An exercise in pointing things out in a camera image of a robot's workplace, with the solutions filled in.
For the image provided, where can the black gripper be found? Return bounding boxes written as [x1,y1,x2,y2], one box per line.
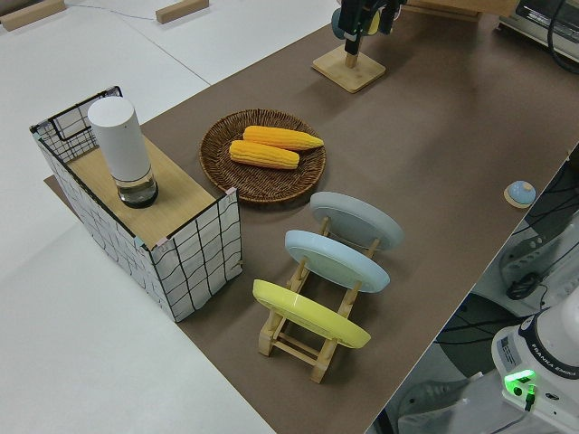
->
[339,0,406,54]

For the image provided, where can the dark blue mug yellow inside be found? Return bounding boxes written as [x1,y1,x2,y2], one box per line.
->
[331,7,383,40]

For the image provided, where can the wooden mug tree stand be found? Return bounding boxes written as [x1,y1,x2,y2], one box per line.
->
[311,36,387,95]

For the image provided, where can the wooden cabinet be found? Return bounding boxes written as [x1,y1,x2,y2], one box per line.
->
[404,0,483,22]

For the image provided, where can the brown table mat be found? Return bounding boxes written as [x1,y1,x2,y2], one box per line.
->
[43,0,579,434]

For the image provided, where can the yellow corn cob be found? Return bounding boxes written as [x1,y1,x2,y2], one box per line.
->
[228,139,301,171]
[242,125,326,152]

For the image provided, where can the white toaster oven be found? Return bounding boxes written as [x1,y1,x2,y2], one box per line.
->
[497,0,579,50]

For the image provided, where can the plain wooden block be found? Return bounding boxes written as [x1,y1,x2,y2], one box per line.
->
[155,0,211,24]
[0,0,67,33]

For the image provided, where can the round brown wicker basket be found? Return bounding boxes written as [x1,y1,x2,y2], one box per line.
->
[199,108,327,207]

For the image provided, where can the grey plate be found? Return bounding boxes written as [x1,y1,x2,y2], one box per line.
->
[309,191,404,250]

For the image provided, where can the blue bell on wooden base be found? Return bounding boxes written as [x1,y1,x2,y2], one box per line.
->
[503,180,537,210]

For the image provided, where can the light blue plate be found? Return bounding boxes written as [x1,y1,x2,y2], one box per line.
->
[284,229,391,295]

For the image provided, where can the white cylindrical grinder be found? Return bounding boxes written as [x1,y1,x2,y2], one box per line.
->
[87,98,160,210]

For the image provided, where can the yellow plate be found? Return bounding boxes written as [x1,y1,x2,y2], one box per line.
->
[252,278,373,350]

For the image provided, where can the wooden plate rack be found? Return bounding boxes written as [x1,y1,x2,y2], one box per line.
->
[258,215,384,384]

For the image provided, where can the thick black cable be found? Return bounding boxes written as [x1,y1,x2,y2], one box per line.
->
[546,0,579,76]

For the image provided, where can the white grid wire storage box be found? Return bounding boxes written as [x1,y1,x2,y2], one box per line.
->
[30,84,245,323]

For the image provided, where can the black cable bundle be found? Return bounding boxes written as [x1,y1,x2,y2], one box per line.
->
[506,272,543,302]

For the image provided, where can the grey metal bracket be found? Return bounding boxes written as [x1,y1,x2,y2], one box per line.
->
[396,377,476,429]

